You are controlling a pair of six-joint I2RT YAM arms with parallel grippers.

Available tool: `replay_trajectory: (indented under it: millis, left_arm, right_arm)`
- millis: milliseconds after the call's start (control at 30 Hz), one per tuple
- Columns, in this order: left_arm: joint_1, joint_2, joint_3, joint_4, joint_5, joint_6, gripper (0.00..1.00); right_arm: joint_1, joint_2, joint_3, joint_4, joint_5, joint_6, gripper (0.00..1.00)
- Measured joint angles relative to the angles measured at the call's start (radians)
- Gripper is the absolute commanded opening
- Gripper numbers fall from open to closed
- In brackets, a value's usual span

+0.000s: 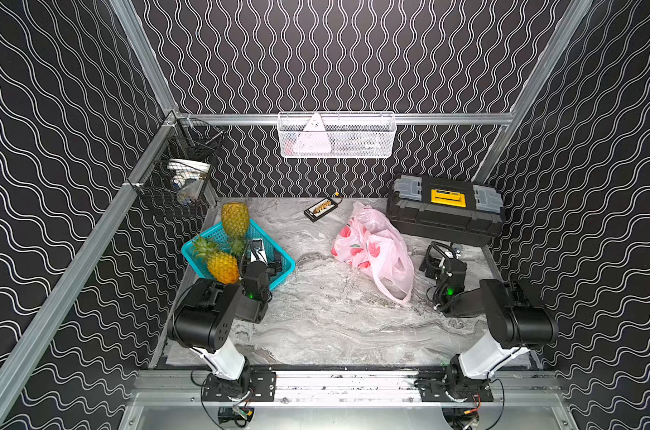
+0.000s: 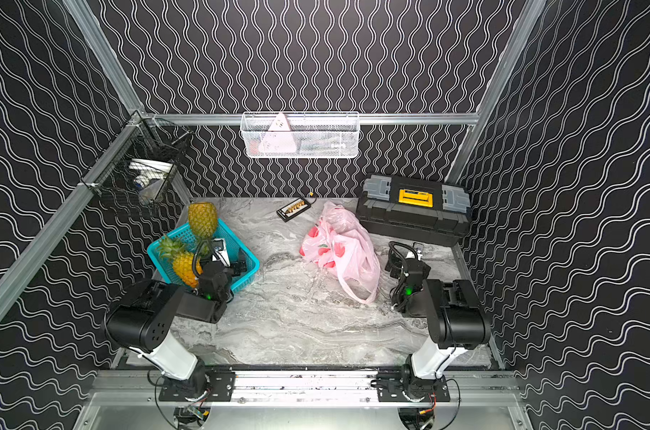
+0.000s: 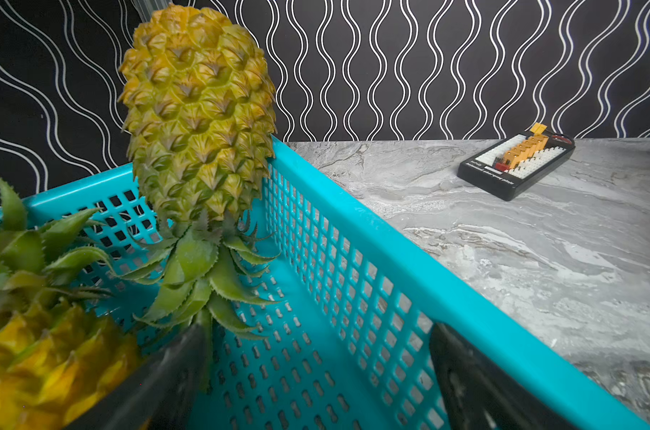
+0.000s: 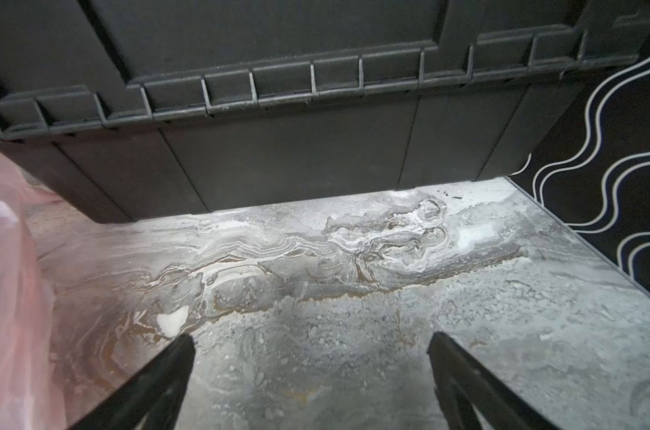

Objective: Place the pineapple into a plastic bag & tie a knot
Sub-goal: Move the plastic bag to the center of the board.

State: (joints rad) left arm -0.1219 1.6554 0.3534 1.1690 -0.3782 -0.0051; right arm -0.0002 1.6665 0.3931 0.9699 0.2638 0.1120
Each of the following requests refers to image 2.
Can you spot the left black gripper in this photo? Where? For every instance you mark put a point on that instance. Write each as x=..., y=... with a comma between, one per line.
x=220, y=262

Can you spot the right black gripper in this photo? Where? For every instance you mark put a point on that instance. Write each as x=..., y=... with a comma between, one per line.
x=405, y=261

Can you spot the small orange pineapple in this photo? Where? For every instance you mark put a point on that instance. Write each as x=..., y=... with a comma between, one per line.
x=175, y=252

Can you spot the pink strawberry plastic bag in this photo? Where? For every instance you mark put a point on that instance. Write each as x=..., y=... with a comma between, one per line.
x=339, y=244

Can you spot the large yellow-green pineapple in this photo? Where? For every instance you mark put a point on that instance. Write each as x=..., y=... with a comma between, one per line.
x=203, y=222

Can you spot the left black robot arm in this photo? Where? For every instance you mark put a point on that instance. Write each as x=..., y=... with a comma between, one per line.
x=141, y=321

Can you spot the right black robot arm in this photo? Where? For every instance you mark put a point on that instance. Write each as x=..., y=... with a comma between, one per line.
x=455, y=320

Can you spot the teal plastic basket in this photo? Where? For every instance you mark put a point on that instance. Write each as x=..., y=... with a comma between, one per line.
x=234, y=249

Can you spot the black yellow toolbox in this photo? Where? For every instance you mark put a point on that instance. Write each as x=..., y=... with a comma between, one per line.
x=413, y=209

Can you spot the pink triangular card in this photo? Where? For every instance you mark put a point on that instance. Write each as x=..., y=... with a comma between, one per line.
x=279, y=139

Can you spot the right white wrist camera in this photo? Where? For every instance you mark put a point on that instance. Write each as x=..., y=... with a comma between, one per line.
x=417, y=252

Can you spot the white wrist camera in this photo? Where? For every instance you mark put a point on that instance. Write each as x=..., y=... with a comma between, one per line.
x=219, y=251
x=417, y=252

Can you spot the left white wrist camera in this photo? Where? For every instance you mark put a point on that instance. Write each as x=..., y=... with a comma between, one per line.
x=219, y=251

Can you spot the black wire mesh basket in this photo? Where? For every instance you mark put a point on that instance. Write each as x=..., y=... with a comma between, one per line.
x=136, y=182

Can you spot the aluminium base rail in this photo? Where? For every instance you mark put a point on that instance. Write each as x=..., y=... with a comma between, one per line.
x=307, y=387

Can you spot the clear wall-mounted basket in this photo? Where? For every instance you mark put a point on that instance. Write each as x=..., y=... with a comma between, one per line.
x=318, y=135

